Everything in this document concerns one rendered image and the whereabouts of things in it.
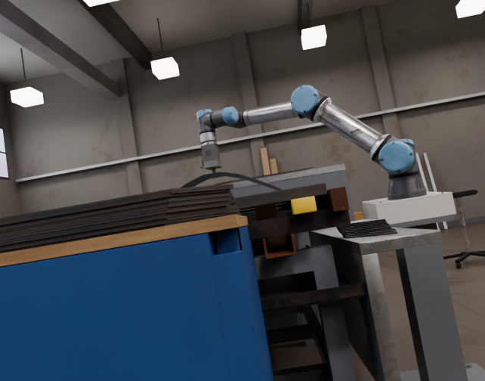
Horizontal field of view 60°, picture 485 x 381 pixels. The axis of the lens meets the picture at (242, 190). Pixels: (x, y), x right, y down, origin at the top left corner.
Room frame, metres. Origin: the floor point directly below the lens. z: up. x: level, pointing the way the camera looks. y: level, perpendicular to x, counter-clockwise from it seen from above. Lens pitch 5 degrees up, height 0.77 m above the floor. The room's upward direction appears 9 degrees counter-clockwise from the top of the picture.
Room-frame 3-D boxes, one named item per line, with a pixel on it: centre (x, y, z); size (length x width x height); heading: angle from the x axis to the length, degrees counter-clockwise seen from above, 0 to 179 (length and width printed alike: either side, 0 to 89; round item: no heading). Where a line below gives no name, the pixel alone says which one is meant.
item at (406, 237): (1.70, -0.39, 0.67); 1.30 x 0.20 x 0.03; 177
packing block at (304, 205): (1.11, -0.15, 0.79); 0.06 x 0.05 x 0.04; 87
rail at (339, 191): (1.90, -0.28, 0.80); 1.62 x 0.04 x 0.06; 177
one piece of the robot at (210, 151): (1.93, 0.13, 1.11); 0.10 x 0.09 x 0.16; 81
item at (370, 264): (1.70, -0.31, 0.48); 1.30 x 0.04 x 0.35; 177
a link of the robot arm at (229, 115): (1.89, 0.02, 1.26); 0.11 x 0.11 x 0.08; 64
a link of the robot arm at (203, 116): (1.92, 0.11, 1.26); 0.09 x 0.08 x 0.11; 64
